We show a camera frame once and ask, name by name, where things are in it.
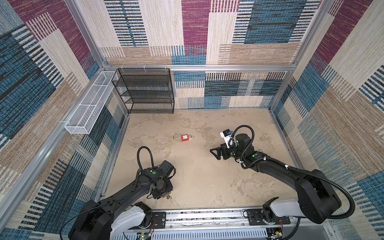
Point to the red padlock with white label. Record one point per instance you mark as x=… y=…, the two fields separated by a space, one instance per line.
x=183 y=138

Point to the white wire mesh wall basket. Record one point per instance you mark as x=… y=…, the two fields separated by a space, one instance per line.
x=87 y=112

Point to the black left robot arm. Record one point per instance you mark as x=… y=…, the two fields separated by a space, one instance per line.
x=109 y=217

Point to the black wire mesh shelf rack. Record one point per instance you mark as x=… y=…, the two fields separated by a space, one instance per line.
x=145 y=91

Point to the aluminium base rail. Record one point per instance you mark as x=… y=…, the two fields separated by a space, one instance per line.
x=236 y=223

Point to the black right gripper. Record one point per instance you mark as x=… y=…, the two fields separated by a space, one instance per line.
x=218 y=150

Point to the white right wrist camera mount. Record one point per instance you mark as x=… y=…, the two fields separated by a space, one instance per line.
x=228 y=138

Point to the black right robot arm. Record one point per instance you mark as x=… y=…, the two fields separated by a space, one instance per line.
x=316 y=198

